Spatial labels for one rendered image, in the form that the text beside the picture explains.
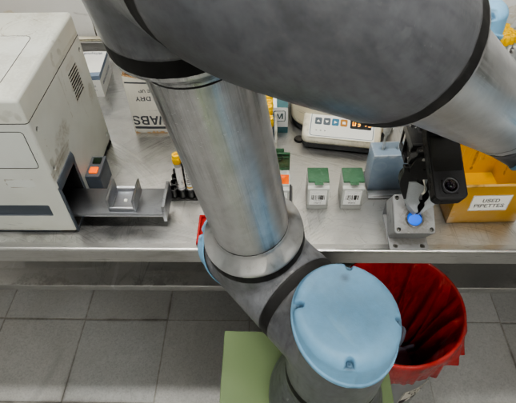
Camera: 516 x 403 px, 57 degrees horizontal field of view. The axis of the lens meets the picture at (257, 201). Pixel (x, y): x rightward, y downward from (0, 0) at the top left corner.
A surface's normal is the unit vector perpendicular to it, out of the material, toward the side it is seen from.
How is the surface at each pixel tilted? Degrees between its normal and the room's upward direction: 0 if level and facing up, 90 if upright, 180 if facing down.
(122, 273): 0
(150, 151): 0
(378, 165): 90
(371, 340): 9
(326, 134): 25
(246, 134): 92
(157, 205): 0
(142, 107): 90
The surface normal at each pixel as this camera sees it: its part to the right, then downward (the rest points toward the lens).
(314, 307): 0.10, -0.60
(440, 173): -0.04, -0.25
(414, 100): 0.29, 0.86
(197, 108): -0.04, 0.82
